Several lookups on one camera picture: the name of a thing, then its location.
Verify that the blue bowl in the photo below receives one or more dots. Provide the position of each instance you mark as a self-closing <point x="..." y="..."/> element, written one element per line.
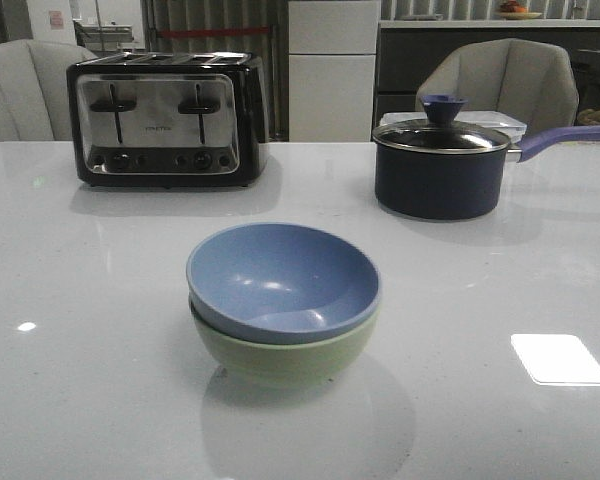
<point x="281" y="283"/>

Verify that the green bowl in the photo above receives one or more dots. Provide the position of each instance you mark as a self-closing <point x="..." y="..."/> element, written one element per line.
<point x="287" y="365"/>

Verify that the dark blue saucepan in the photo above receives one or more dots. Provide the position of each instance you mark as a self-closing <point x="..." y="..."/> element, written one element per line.
<point x="439" y="186"/>

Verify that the glass pot lid blue knob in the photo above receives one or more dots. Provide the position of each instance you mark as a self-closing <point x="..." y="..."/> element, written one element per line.
<point x="440" y="131"/>

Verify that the white cabinet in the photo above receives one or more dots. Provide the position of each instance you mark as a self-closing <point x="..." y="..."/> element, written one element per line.
<point x="332" y="60"/>

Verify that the black and chrome toaster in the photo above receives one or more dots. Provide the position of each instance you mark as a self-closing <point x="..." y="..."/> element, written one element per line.
<point x="169" y="119"/>

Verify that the dark counter unit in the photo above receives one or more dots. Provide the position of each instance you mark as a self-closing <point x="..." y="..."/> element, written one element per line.
<point x="409" y="51"/>

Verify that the clear plastic container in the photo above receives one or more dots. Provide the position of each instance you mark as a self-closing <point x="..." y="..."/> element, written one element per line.
<point x="488" y="119"/>

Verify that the beige chair right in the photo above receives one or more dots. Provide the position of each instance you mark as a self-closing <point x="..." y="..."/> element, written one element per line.
<point x="529" y="81"/>

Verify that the beige chair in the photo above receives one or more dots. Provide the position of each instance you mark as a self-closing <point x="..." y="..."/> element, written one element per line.
<point x="529" y="81"/>
<point x="34" y="103"/>

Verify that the fruit plate on counter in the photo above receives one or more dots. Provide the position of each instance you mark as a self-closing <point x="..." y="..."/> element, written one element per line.
<point x="514" y="10"/>

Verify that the beige chair left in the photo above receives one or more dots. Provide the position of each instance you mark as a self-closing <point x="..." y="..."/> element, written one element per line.
<point x="34" y="103"/>

